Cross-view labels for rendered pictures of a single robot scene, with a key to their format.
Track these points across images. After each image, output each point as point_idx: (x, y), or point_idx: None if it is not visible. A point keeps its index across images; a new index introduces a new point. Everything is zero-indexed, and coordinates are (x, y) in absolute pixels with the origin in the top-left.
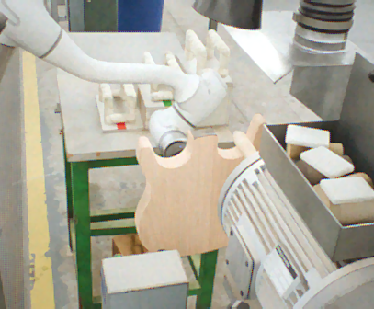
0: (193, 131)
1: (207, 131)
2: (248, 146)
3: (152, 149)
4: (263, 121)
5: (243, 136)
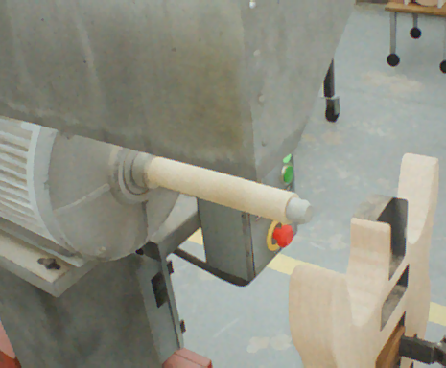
0: (392, 197)
1: (372, 207)
2: (238, 179)
3: (401, 167)
4: (299, 265)
5: (270, 191)
